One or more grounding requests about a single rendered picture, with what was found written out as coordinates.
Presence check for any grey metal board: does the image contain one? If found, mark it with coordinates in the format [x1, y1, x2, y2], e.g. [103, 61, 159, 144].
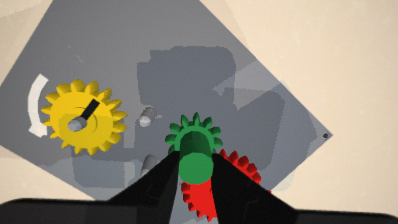
[0, 0, 333, 200]

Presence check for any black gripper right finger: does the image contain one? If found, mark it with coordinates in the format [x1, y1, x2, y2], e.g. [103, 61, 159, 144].
[211, 153, 398, 224]

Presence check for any white curved arrow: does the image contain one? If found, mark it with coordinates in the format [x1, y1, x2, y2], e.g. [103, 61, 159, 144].
[28, 74, 49, 137]

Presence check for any red gear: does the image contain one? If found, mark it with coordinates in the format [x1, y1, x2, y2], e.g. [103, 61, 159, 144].
[181, 149, 261, 222]

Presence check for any green gear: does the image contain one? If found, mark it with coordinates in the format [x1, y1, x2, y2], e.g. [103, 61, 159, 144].
[165, 112, 223, 185]

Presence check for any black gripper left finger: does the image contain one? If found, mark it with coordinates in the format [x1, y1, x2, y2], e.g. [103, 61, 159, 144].
[0, 151, 180, 224]

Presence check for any yellow gear with black stripe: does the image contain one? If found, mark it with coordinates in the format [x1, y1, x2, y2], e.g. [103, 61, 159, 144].
[41, 79, 127, 155]

